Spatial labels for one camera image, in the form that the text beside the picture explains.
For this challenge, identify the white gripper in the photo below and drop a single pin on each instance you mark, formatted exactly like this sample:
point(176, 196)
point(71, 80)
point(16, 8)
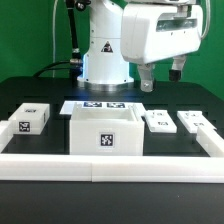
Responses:
point(151, 32)

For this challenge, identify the white cabinet body box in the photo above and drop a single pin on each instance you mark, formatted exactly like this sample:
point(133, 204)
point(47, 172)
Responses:
point(106, 131)

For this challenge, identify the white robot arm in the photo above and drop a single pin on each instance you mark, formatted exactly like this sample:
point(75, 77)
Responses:
point(104, 66)

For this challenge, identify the white cabinet top block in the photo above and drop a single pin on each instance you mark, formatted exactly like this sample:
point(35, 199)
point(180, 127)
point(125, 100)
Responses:
point(30, 118)

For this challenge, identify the white obstacle fence right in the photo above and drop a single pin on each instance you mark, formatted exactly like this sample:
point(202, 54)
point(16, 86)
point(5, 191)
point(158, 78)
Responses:
point(210, 141)

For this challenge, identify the white obstacle fence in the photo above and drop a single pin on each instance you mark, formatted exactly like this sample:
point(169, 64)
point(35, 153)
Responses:
point(111, 168)
point(6, 134)
point(210, 141)

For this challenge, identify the white base marker sheet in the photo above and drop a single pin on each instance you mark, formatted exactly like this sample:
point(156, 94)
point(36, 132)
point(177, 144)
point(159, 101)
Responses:
point(68, 106)

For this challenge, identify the white obstacle fence left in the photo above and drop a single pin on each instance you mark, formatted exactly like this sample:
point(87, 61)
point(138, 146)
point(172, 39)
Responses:
point(6, 134)

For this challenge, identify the white obstacle fence front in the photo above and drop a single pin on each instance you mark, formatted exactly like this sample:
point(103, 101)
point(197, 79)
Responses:
point(111, 168)

